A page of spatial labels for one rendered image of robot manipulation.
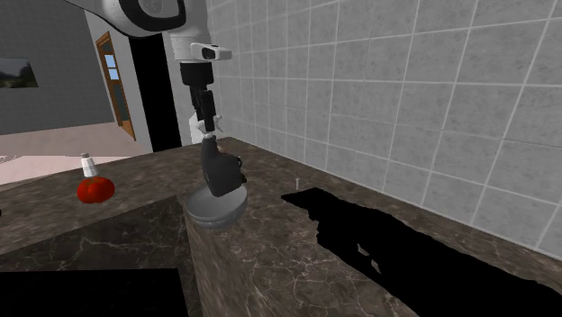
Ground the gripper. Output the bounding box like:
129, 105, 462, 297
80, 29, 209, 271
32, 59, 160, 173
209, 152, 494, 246
179, 61, 220, 134

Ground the white figure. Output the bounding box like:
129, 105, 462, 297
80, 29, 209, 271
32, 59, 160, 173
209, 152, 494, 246
188, 112, 224, 147

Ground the dark grey jug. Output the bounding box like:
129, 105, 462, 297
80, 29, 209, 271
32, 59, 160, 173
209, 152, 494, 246
200, 134, 249, 199

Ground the brown wooden door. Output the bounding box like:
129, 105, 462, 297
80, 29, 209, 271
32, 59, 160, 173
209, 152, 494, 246
95, 31, 137, 142

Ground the grey round bowl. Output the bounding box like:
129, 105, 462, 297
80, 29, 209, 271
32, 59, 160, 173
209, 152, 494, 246
186, 181, 249, 231

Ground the white salt shaker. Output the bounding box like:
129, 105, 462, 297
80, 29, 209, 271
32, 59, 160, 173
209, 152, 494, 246
79, 151, 99, 178

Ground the red tomato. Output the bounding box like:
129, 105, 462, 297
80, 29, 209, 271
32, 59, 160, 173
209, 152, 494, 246
77, 176, 116, 205

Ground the dark landscape wall picture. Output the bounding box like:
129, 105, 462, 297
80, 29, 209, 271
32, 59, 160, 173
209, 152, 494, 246
0, 57, 40, 90

